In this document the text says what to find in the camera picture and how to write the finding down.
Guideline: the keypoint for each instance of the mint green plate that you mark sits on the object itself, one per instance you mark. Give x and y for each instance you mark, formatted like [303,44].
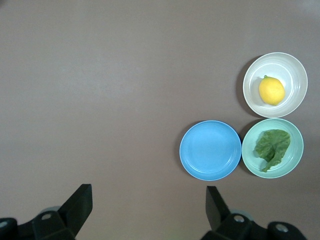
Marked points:
[295,160]

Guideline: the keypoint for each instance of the yellow lemon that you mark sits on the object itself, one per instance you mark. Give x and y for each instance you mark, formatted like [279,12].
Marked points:
[271,91]

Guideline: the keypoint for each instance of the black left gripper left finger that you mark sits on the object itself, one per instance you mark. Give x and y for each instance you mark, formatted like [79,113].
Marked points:
[72,212]

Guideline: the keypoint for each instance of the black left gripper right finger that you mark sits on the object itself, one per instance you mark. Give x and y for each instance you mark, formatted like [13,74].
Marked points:
[220,212]

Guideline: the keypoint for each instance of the green lettuce leaf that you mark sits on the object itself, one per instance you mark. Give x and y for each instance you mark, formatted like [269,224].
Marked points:
[272,147]

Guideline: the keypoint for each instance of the white ridged plate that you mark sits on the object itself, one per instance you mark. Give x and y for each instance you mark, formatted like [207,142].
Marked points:
[290,75]

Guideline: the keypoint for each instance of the blue plate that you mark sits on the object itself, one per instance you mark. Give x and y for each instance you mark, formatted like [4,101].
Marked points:
[210,150]

